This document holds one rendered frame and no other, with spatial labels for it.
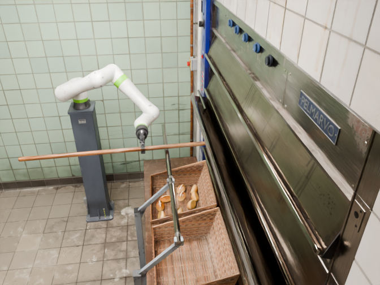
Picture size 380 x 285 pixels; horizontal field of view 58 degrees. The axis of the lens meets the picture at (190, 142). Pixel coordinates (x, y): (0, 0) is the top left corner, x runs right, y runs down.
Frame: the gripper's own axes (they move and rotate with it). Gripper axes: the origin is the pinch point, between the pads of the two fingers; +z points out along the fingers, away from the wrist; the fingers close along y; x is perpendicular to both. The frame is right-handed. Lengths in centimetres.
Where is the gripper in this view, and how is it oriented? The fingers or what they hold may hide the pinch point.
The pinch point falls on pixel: (142, 148)
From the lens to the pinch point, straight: 237.2
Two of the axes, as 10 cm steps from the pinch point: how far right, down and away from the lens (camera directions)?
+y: 0.0, 8.5, 5.2
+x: -9.9, 0.8, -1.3
